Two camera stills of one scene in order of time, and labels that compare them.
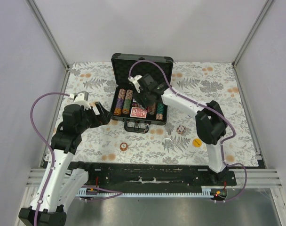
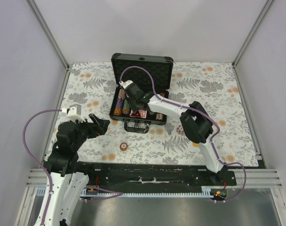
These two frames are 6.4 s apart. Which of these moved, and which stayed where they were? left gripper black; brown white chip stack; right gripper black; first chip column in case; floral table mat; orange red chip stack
Moved: right gripper black; left gripper black
Stayed: brown white chip stack; orange red chip stack; first chip column in case; floral table mat
